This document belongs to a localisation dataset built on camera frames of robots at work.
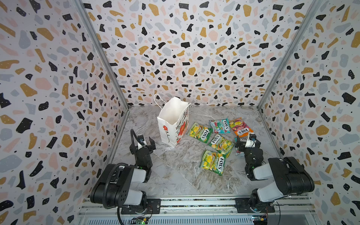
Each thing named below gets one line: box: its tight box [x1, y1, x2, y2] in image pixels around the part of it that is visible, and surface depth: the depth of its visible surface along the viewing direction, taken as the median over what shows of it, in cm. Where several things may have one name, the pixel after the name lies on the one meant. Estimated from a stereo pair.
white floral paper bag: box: [153, 93, 192, 149], surface depth 90 cm
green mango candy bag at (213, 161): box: [199, 150, 227, 176], surface depth 89 cm
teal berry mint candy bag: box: [209, 117, 232, 135], surface depth 108 cm
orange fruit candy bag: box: [228, 117, 254, 138], surface depth 108 cm
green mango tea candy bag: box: [209, 133, 235, 159], surface depth 97 cm
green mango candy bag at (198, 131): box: [187, 122, 213, 144], surface depth 105 cm
